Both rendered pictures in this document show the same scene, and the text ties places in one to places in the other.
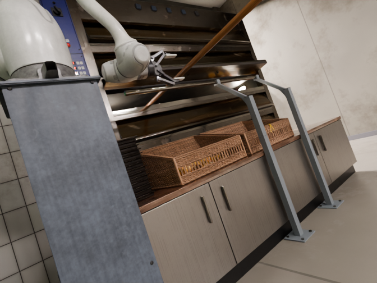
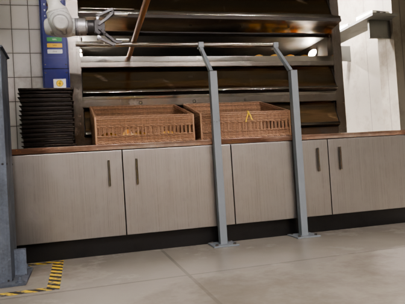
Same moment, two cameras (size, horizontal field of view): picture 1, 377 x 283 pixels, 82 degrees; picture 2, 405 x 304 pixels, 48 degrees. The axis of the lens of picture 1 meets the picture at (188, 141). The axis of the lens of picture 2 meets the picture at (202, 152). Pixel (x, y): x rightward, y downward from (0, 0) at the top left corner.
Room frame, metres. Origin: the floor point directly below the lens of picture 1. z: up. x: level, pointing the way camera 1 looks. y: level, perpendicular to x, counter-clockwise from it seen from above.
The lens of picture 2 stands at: (-0.92, -1.26, 0.45)
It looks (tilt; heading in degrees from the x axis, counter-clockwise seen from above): 1 degrees up; 21
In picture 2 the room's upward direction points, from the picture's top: 4 degrees counter-clockwise
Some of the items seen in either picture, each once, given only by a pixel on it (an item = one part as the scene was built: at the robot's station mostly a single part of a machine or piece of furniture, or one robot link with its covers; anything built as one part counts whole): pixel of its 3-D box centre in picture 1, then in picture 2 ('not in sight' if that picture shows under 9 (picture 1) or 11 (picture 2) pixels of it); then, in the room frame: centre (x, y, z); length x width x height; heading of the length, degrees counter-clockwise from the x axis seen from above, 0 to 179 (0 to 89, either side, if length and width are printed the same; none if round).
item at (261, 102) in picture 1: (212, 112); (217, 79); (2.02, -0.30, 1.02); 1.79 x 0.11 x 0.19; 125
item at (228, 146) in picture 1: (189, 154); (139, 122); (1.48, 0.02, 0.72); 0.56 x 0.49 x 0.28; 127
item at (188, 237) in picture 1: (256, 189); (220, 188); (1.72, -0.37, 0.29); 2.42 x 0.56 x 0.58; 125
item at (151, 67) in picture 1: (152, 69); (96, 27); (1.11, 0.05, 1.20); 0.09 x 0.07 x 0.08; 124
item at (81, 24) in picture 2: (139, 69); (81, 26); (1.07, 0.11, 1.20); 0.09 x 0.06 x 0.09; 34
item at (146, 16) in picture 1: (176, 18); not in sight; (2.05, -0.28, 1.99); 1.80 x 0.08 x 0.21; 125
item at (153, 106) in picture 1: (205, 98); (214, 60); (2.04, -0.29, 1.16); 1.80 x 0.06 x 0.04; 125
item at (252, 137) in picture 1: (245, 134); (234, 118); (1.81, -0.46, 0.72); 0.56 x 0.49 x 0.28; 124
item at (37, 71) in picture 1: (48, 83); not in sight; (0.57, 0.30, 1.03); 0.22 x 0.18 x 0.06; 36
